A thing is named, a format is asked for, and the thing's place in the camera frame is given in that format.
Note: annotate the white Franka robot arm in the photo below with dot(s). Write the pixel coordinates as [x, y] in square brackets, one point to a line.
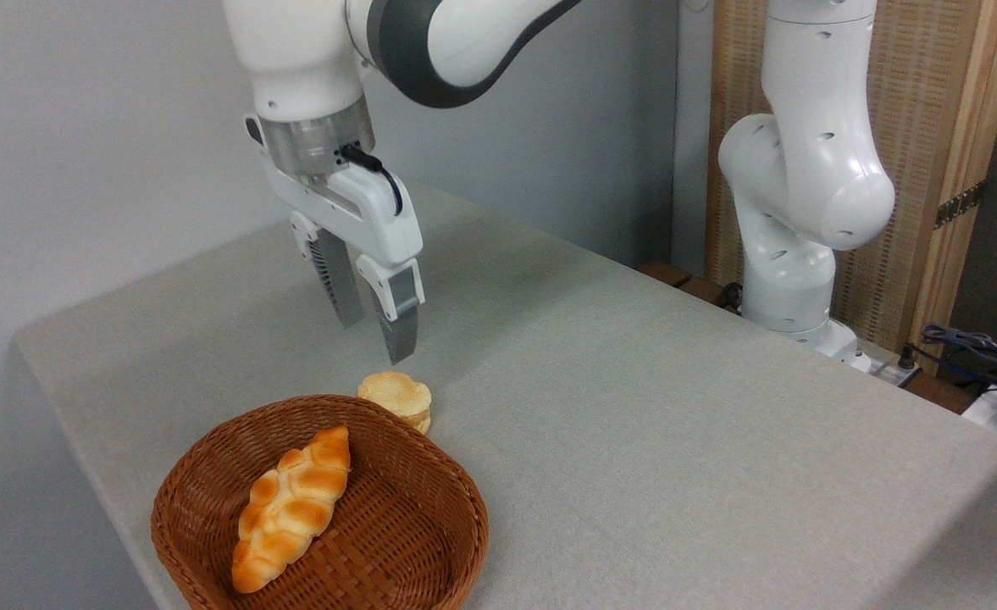
[803, 169]

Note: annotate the round flower-shaped bread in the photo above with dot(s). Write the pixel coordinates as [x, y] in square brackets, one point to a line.
[395, 394]

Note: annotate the woven screen with wooden frame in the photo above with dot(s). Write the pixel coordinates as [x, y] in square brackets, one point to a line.
[913, 127]

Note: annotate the black plug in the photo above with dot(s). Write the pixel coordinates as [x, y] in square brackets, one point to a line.
[728, 296]

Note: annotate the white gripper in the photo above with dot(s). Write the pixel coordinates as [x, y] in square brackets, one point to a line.
[362, 216]

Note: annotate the metal screen hinge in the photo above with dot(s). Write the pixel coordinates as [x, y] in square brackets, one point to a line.
[960, 205]

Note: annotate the brown wicker basket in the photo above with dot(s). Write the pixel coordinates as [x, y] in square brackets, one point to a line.
[413, 525]

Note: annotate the long braided bread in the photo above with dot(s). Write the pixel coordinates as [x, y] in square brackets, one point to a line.
[295, 500]

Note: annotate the grey fabric tablecloth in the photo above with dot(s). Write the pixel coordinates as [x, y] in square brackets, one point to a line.
[634, 424]

